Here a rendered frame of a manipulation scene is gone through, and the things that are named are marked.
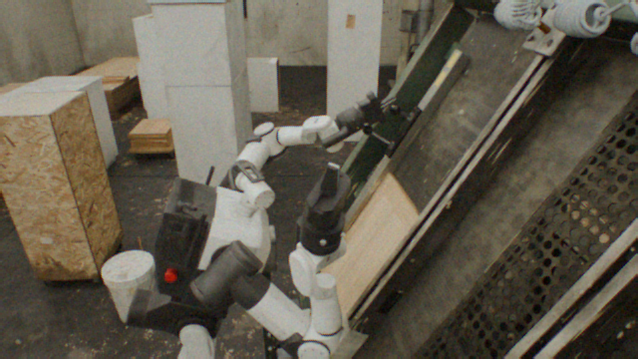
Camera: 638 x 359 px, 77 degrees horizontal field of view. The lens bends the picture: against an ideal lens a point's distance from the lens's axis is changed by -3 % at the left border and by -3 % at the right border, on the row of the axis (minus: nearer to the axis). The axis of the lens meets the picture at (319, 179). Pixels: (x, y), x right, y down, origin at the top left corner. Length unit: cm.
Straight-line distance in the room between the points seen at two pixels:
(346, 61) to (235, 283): 415
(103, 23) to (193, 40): 692
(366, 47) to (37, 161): 347
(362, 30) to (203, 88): 208
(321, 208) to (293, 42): 869
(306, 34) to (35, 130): 724
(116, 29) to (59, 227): 760
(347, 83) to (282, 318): 417
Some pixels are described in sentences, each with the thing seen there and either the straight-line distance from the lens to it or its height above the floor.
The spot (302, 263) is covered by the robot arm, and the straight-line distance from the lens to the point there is 88.
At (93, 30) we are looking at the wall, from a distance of 1050.
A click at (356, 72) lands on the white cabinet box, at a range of 498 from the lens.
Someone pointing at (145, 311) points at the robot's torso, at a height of 105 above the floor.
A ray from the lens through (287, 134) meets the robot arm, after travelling 153.
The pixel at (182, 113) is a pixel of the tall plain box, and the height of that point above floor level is 86.
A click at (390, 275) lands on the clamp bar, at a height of 121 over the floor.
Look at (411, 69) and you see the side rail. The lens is 166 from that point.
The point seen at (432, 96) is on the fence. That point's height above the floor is 158.
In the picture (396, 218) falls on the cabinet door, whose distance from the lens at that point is 135.
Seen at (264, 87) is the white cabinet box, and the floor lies 37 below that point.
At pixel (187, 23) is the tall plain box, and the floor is 158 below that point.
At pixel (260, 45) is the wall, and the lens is 945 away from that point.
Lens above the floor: 196
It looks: 27 degrees down
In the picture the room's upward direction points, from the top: straight up
